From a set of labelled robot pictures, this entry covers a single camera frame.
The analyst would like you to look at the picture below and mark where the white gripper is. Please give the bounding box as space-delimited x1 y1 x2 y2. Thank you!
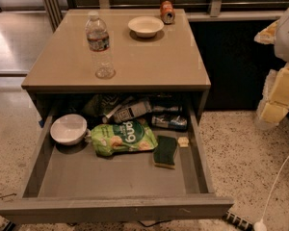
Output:
254 8 289 130

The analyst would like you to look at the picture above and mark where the clear plastic water bottle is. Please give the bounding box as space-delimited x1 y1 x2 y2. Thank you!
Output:
85 11 115 79

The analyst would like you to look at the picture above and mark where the white bowl in drawer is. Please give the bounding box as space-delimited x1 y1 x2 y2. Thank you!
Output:
50 114 87 145

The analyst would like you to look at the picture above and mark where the grey open top drawer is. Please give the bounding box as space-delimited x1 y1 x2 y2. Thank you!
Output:
0 108 234 223

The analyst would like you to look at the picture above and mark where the blue silver can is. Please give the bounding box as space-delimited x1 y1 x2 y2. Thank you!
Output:
150 114 188 132

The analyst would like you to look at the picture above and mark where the small beige square item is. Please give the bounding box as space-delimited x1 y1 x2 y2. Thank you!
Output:
177 137 189 148

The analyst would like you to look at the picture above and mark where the orange soda can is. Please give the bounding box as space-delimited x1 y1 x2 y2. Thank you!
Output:
160 1 175 24

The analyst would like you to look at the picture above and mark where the dark can at back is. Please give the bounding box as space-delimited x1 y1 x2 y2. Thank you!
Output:
152 105 182 114

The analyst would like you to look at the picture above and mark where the white bowl on cabinet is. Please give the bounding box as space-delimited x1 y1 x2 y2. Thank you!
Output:
128 16 164 39

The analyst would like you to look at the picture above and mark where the green scrubbing sponge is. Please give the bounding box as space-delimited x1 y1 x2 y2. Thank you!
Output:
153 136 177 169

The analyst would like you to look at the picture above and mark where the black power strip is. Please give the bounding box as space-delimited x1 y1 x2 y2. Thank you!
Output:
222 212 253 231

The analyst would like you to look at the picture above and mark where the white plug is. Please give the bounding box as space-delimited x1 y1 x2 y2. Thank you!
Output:
253 220 267 231

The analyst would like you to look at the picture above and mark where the dark green chip bag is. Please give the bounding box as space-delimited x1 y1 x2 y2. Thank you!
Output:
82 94 119 116

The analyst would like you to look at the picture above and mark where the green snack bag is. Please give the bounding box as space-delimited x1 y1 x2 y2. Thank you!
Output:
91 118 158 157

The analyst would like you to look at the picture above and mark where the grey cabinet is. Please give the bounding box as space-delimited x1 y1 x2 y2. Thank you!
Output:
22 9 210 114

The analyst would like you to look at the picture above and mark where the white cable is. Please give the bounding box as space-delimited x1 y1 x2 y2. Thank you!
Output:
261 141 289 221

